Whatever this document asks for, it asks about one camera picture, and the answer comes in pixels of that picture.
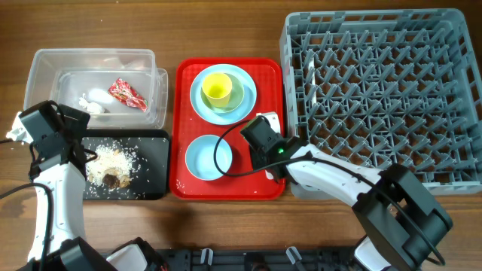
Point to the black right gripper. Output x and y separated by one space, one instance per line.
257 159

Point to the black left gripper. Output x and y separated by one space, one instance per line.
78 126

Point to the light green bowl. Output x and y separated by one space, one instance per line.
236 97

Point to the rice and food scraps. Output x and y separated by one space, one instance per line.
114 168

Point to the light blue small bowl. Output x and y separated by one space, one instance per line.
199 157

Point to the light blue plate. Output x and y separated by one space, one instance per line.
228 118

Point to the red snack wrapper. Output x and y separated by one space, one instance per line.
127 95

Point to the yellow plastic cup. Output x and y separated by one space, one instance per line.
217 88

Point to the pink plastic fork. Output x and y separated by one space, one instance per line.
269 175

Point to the white plastic spoon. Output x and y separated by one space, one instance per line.
311 81

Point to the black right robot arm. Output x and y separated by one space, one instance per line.
403 222

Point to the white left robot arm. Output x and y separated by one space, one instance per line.
58 173

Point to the black waste tray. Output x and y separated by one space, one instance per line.
151 145

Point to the grey-blue dishwasher rack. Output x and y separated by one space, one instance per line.
392 87

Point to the crumpled white tissue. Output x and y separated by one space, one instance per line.
91 107

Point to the red plastic tray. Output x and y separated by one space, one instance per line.
188 125

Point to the clear plastic bin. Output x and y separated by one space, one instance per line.
82 76

